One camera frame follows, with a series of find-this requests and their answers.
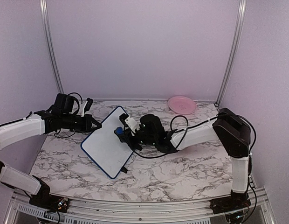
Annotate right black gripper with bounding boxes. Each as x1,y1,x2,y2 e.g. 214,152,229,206
118,129,157,151

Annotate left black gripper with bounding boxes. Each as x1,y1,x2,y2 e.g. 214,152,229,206
62,113,102,133

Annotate blue whiteboard eraser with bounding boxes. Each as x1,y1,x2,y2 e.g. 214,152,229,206
114,127,124,136

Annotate small blue-framed whiteboard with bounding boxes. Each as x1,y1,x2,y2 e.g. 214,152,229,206
80,106,132,179

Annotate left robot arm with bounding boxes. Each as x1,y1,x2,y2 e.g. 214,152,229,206
0,92,102,208

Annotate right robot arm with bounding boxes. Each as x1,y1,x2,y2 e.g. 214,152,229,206
114,108,256,209

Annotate pink plate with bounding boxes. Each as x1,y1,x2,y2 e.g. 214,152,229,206
167,96,197,115

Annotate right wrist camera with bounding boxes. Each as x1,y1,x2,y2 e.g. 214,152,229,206
119,113,140,136

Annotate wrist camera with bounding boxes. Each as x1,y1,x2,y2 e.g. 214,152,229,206
78,98,94,117
119,113,140,136

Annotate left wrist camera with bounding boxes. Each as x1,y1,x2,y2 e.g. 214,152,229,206
78,98,94,117

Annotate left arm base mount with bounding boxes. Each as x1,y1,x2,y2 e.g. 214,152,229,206
29,195,69,213

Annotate front aluminium rail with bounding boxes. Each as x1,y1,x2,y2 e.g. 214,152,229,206
3,188,276,224

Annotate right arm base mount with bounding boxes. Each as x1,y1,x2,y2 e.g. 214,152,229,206
210,196,251,214

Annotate left aluminium frame post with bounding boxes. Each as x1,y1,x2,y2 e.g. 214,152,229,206
40,0,64,93

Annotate aluminium frame post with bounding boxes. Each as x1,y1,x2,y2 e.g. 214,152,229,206
215,0,247,107
40,0,64,93

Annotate right aluminium frame post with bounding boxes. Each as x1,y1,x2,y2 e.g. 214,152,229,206
215,0,247,107

